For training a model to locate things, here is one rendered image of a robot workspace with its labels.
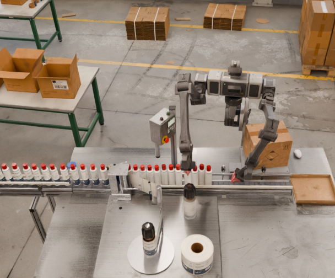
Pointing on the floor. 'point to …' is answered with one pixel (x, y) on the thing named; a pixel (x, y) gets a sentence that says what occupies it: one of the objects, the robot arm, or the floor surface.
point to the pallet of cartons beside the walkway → (326, 36)
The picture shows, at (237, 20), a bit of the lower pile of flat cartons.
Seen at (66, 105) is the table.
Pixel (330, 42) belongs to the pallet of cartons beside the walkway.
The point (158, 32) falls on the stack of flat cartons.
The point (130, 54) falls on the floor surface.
